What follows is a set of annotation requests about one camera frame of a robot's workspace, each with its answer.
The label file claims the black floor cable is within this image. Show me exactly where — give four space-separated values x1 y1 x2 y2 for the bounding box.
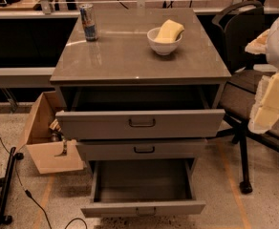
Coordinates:
0 121 88 229

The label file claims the yellow sponge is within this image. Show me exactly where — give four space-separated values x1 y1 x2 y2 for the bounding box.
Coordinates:
155 19 184 43

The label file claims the grey top drawer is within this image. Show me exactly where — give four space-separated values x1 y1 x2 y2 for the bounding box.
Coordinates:
55 88 225 140

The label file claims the grey drawer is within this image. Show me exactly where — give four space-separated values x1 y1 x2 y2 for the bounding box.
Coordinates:
76 139 206 161
82 158 205 218
55 88 225 140

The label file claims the grey drawer cabinet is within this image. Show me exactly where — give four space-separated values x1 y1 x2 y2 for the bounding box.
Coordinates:
49 7 232 164

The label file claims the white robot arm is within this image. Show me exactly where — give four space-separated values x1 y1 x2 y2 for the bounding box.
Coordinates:
246 17 279 134

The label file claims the open cardboard box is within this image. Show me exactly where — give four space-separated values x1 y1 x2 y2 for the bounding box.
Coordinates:
18 92 84 174

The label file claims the grey middle drawer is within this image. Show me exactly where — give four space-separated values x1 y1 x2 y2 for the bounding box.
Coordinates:
76 139 206 161

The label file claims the black floor stand leg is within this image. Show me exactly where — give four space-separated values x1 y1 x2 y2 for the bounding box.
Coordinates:
0 147 24 225

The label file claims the blue silver energy drink can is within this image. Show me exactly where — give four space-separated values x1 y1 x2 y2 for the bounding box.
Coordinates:
79 4 98 41

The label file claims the white ceramic bowl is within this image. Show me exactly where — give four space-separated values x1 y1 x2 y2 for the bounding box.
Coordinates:
147 28 182 55

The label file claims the black office chair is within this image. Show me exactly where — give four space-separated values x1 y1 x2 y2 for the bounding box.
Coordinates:
212 1 279 194

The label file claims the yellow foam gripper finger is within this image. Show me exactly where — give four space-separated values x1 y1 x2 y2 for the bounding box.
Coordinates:
248 72 279 134
245 30 269 54

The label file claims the grey bottom drawer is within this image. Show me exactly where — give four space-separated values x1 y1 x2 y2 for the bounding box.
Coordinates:
82 158 205 218

